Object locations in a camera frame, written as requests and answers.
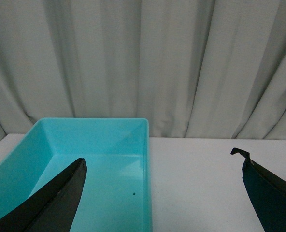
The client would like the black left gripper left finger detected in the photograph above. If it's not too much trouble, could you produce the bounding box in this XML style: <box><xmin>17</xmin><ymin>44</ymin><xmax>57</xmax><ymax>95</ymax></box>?
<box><xmin>0</xmin><ymin>158</ymin><xmax>87</xmax><ymax>232</ymax></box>

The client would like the turquoise plastic bin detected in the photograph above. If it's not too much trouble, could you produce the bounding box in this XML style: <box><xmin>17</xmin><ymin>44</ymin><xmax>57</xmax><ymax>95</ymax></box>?
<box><xmin>0</xmin><ymin>118</ymin><xmax>152</xmax><ymax>232</ymax></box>

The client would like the grey curtain backdrop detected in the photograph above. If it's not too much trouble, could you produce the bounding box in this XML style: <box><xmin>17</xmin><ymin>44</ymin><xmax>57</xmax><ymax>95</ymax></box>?
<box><xmin>0</xmin><ymin>0</ymin><xmax>286</xmax><ymax>140</ymax></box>

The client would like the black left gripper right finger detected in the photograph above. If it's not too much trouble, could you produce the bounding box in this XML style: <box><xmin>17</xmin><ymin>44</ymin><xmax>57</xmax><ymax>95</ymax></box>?
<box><xmin>231</xmin><ymin>147</ymin><xmax>286</xmax><ymax>232</ymax></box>

